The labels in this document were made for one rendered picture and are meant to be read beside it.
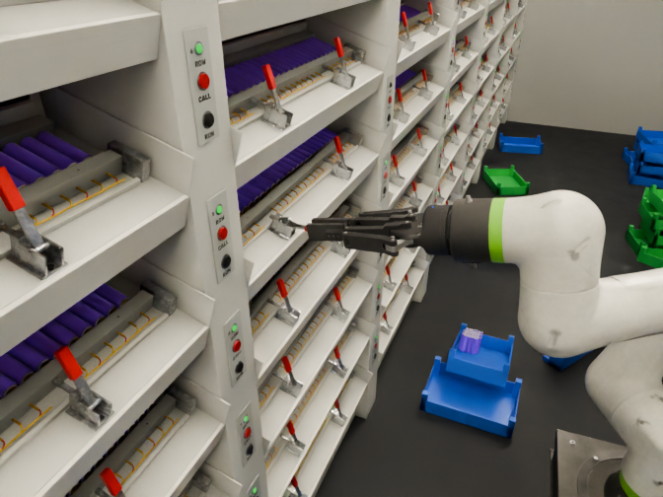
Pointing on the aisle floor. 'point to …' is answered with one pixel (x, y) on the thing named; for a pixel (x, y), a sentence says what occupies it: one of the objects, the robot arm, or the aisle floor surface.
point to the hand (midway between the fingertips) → (330, 229)
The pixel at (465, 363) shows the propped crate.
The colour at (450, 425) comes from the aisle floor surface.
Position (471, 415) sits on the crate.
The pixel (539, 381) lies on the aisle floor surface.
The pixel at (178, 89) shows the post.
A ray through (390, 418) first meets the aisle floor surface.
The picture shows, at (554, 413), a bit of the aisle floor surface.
